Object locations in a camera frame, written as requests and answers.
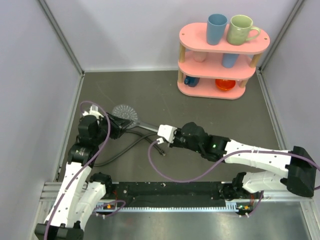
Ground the light blue cup middle shelf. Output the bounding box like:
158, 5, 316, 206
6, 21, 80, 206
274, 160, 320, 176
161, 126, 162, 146
222, 53, 239, 69

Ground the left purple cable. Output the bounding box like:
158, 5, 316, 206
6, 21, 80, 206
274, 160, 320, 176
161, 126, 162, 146
44, 101, 127, 240

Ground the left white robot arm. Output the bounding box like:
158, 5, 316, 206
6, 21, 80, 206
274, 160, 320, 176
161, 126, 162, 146
34, 113, 131, 240

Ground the orange bowl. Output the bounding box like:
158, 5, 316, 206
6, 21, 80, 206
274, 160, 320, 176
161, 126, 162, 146
215, 79, 236, 91

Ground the aluminium rail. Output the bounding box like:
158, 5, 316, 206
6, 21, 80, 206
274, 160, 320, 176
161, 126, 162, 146
39, 181, 313, 213

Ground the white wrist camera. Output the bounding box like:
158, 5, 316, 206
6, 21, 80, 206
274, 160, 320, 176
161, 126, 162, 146
157, 124, 178, 145
82, 105, 104, 120

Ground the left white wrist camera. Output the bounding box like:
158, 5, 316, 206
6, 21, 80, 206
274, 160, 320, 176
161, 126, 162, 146
82, 105, 104, 120

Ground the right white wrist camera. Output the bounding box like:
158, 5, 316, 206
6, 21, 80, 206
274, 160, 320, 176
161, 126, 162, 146
157, 124, 178, 145

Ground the dark blue cup bottom shelf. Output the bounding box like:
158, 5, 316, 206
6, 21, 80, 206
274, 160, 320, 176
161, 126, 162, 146
183, 76, 200, 88

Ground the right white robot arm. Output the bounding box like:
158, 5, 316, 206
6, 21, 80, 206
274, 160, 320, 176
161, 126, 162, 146
163, 122, 317, 198

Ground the green mug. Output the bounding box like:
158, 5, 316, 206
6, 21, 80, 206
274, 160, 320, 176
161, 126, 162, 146
226, 14, 261, 46

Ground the pink three-tier shelf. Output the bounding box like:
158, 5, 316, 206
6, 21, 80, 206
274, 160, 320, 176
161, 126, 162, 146
177, 22, 270, 100

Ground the pink cup middle shelf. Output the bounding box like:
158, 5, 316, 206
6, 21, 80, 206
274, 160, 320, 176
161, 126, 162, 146
193, 51, 208, 63

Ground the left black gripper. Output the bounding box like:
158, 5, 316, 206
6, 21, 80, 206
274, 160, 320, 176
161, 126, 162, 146
93, 111, 134, 145

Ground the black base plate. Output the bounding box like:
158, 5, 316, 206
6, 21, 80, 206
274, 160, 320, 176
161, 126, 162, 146
105, 182, 226, 208

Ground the blue tumbler on top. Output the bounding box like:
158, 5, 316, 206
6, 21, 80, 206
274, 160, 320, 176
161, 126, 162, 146
206, 13, 228, 46

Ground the grey shower head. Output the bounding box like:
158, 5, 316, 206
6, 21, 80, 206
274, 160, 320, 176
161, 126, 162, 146
111, 104, 159, 133

